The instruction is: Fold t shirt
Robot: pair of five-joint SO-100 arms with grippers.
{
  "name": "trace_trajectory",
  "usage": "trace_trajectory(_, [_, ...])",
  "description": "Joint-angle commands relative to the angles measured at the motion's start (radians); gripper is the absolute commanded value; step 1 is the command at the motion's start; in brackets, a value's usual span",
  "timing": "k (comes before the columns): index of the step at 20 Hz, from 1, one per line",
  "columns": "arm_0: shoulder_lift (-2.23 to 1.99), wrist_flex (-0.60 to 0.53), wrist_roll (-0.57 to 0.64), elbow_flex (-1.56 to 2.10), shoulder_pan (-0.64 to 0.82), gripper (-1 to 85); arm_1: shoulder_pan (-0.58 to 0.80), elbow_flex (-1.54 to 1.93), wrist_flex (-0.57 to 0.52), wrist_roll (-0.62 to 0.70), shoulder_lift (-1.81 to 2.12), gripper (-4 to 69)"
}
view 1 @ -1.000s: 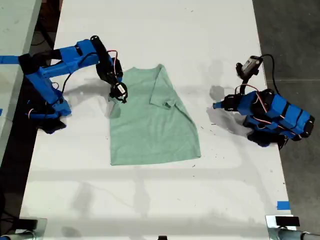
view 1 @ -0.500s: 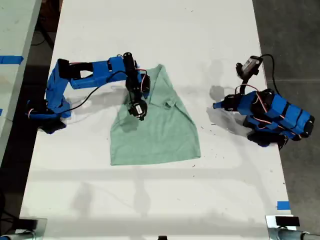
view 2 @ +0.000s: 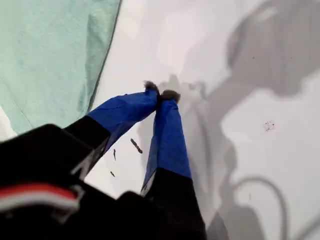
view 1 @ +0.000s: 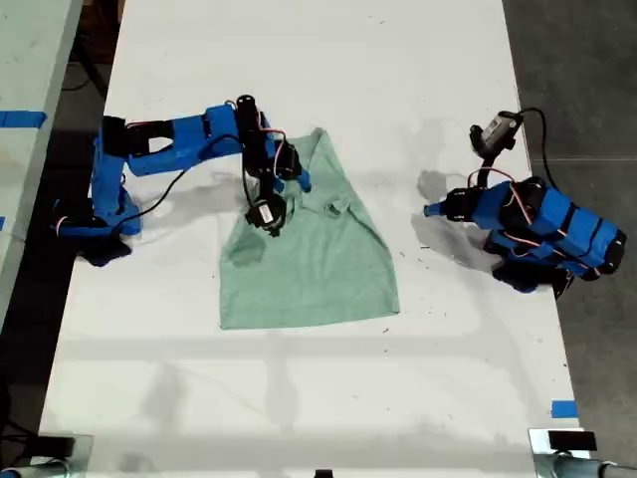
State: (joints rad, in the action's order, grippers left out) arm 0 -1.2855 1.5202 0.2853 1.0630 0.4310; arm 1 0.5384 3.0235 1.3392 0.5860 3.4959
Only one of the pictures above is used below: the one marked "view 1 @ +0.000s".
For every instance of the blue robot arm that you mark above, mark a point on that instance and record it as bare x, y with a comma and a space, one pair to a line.
164, 149
562, 231

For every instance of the white side table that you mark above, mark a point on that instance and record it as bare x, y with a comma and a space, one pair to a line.
30, 99

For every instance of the square blue tape piece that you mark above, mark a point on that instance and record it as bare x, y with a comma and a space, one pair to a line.
564, 409

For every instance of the long blue tape strip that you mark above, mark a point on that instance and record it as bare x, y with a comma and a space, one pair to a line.
20, 119

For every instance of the grey metal tube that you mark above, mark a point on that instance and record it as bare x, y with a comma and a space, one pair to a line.
592, 468
35, 469

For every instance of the black box on metal plate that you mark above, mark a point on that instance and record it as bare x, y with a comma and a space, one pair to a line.
571, 440
56, 444

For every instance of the pale green T-shirt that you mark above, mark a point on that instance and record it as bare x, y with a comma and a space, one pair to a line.
318, 269

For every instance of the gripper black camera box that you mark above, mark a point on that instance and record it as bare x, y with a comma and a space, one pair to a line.
266, 215
496, 127

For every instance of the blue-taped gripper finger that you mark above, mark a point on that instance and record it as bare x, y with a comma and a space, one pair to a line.
304, 181
437, 205
438, 213

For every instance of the small black clamp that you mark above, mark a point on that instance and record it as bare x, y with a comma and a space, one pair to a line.
323, 473

